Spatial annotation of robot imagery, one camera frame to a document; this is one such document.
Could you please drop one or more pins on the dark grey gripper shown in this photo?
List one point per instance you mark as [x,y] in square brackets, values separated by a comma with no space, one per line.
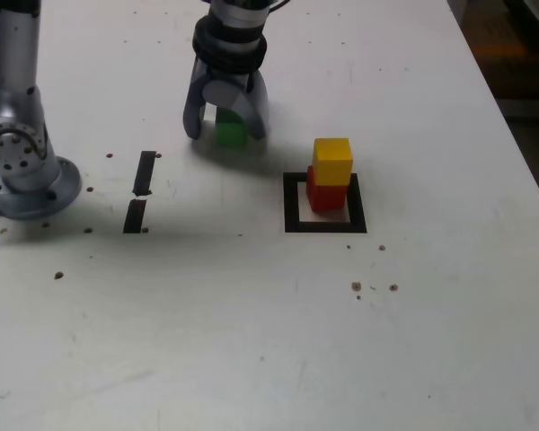
[233,77]

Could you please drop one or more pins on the green cube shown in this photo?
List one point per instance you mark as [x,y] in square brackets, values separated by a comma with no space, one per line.
[229,132]

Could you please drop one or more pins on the yellow cube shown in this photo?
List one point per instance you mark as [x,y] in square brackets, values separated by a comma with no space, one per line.
[332,161]

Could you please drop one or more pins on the red cube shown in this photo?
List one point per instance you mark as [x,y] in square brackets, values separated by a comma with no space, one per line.
[325,197]

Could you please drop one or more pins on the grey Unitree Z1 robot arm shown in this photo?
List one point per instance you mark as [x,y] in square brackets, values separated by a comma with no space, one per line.
[13,90]

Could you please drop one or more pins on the black tape square outline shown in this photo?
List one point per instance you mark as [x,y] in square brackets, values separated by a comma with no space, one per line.
[289,211]

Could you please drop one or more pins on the black tape strip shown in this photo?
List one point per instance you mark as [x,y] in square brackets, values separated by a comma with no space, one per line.
[144,170]

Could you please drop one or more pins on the brown wooden background furniture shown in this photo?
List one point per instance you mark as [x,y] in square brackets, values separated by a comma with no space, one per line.
[512,45]

